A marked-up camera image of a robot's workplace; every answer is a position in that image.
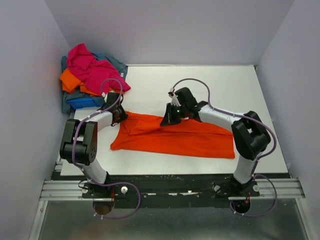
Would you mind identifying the magenta t shirt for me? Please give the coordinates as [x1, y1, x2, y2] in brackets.
[66, 43, 131, 95]

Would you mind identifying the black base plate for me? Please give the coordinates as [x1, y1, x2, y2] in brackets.
[82, 174, 260, 209]

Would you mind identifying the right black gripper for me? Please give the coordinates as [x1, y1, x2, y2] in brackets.
[160, 102, 187, 127]

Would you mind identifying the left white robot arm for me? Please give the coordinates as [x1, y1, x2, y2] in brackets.
[59, 91, 129, 198]

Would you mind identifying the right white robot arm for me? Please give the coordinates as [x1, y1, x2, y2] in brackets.
[160, 87, 271, 196]

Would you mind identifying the orange t shirt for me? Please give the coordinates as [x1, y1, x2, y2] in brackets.
[60, 67, 131, 97]
[110, 112, 236, 159]

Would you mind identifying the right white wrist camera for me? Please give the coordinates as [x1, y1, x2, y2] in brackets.
[168, 87, 181, 107]

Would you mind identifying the grey blue t shirt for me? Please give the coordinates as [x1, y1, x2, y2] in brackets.
[61, 52, 128, 114]

